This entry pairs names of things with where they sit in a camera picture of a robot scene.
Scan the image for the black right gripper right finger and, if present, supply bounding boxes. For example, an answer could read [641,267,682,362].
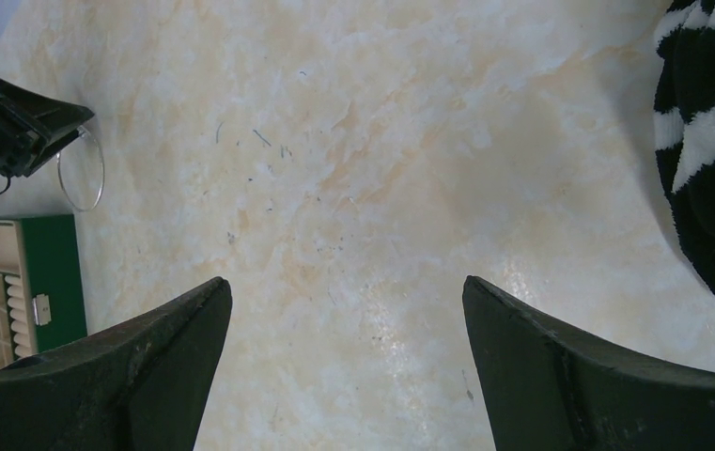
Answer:
[462,276,715,450]

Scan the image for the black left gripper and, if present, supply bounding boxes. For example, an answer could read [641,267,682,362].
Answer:
[0,79,95,177]

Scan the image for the green jewelry box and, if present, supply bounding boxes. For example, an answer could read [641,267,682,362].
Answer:
[0,214,88,369]

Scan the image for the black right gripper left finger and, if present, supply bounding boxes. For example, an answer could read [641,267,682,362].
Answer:
[0,277,232,450]

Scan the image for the zebra striped cloth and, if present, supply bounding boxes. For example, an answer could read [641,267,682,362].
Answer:
[653,1,715,296]

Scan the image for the silver bangle with pearls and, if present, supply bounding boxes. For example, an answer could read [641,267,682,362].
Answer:
[55,126,106,212]

